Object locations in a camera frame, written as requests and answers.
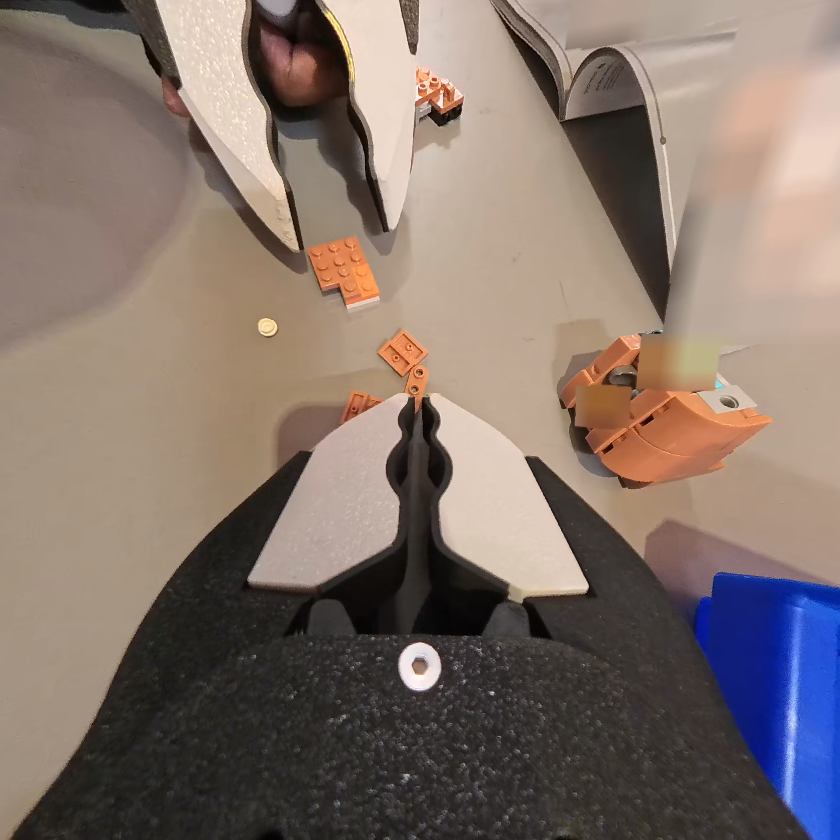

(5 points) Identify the orange flat square plate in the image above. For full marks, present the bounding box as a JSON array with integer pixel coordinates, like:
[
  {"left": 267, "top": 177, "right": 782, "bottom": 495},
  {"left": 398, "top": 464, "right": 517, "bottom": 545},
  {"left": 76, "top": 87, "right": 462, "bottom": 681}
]
[{"left": 377, "top": 328, "right": 429, "bottom": 377}]

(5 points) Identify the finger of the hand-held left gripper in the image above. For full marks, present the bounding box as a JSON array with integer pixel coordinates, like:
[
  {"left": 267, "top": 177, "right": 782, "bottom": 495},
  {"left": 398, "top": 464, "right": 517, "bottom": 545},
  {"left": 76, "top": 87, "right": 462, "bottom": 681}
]
[
  {"left": 152, "top": 0, "right": 306, "bottom": 255},
  {"left": 318, "top": 0, "right": 420, "bottom": 234}
]

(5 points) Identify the blue plastic bin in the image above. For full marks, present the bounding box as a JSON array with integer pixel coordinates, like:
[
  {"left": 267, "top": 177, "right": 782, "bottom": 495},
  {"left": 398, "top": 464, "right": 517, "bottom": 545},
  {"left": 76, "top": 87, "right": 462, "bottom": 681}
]
[{"left": 694, "top": 572, "right": 840, "bottom": 840}]

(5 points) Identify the person's left hand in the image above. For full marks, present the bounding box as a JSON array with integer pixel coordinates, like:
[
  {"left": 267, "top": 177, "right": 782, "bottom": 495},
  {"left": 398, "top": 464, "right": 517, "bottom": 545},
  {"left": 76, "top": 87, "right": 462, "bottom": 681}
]
[{"left": 161, "top": 10, "right": 350, "bottom": 120}]

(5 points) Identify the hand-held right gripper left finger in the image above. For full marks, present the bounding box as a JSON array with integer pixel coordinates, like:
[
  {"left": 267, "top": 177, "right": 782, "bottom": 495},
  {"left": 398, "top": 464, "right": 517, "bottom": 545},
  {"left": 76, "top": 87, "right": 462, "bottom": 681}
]
[{"left": 247, "top": 392, "right": 418, "bottom": 595}]

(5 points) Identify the orange plate assembly grey underside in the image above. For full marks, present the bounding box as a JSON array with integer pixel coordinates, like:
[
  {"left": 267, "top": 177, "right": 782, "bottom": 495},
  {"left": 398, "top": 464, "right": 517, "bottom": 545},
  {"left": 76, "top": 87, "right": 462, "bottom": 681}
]
[{"left": 306, "top": 235, "right": 382, "bottom": 311}]

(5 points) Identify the orange toy brick model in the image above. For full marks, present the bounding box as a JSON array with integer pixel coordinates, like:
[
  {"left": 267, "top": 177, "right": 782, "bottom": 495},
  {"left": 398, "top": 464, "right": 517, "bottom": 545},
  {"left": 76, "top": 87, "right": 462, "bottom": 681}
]
[{"left": 559, "top": 333, "right": 773, "bottom": 490}]

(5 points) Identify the grey instruction booklet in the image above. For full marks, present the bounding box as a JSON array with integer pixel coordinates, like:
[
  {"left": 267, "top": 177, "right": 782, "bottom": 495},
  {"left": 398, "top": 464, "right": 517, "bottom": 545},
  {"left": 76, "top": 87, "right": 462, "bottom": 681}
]
[{"left": 489, "top": 0, "right": 736, "bottom": 322}]

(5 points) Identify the small orange black brick assembly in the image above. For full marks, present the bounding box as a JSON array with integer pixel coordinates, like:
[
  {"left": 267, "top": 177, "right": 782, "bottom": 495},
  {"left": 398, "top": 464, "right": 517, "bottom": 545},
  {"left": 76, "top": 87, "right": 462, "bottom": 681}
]
[{"left": 413, "top": 66, "right": 465, "bottom": 127}]

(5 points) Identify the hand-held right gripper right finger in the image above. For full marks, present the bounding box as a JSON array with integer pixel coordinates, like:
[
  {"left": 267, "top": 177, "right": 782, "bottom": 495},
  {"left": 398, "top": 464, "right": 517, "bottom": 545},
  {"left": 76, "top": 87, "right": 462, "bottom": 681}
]
[{"left": 420, "top": 392, "right": 590, "bottom": 602}]

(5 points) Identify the small orange brick plate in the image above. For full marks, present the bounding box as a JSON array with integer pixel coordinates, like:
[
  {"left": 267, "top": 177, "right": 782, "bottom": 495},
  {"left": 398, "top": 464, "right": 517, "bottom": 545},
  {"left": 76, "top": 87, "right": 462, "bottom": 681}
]
[{"left": 340, "top": 391, "right": 385, "bottom": 424}]

